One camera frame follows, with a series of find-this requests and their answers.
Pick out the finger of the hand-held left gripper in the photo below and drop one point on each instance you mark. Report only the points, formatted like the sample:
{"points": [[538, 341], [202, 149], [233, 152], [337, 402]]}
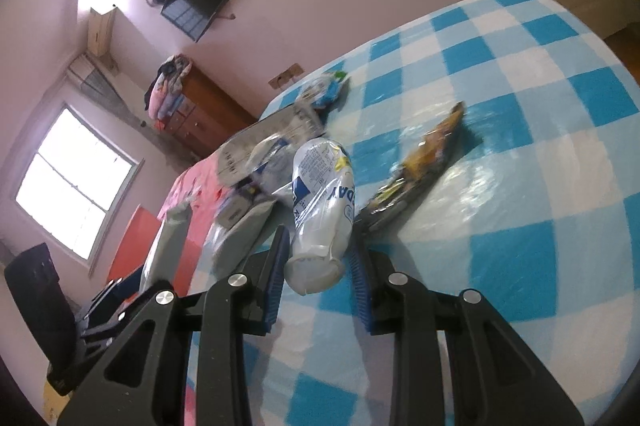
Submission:
{"points": [[120, 291], [112, 326]]}

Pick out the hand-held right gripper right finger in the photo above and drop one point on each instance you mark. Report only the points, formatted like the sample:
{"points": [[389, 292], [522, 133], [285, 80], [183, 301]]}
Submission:
{"points": [[361, 288]]}

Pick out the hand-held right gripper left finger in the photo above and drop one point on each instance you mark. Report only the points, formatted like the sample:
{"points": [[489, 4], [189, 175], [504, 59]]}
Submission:
{"points": [[272, 278]]}

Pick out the crushed clear plastic bottle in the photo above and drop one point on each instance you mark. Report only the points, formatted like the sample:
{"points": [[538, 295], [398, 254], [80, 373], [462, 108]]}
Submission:
{"points": [[320, 216]]}

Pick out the yellow snack packet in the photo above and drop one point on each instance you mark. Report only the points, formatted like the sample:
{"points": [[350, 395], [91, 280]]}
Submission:
{"points": [[420, 161]]}

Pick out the grey printed plastic bag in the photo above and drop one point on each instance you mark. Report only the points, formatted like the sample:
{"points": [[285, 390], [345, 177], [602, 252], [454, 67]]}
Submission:
{"points": [[270, 126]]}

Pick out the pink blanket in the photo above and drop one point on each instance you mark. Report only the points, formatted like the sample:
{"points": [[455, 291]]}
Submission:
{"points": [[200, 186]]}

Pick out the window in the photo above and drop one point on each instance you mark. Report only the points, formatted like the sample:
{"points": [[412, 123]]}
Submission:
{"points": [[75, 181]]}

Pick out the blue white checkered tablecloth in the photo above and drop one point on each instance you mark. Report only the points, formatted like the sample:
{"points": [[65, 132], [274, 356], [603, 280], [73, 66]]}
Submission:
{"points": [[475, 216]]}

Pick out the wooden dresser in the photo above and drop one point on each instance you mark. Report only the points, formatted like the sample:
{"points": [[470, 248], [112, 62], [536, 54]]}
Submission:
{"points": [[210, 116]]}

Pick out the grey curtain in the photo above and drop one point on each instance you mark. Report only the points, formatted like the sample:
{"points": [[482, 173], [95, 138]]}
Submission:
{"points": [[130, 111]]}

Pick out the crushed bottle with green cap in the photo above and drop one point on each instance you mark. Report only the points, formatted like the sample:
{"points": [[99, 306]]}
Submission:
{"points": [[322, 88]]}

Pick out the pile of clothes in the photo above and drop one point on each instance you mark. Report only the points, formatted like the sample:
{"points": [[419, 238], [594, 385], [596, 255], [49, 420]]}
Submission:
{"points": [[167, 88]]}

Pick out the white air conditioner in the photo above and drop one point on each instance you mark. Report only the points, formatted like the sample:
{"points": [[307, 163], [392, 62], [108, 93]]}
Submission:
{"points": [[82, 67]]}

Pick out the wooden wall box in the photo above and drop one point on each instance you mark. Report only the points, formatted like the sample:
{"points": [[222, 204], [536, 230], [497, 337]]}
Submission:
{"points": [[102, 31]]}

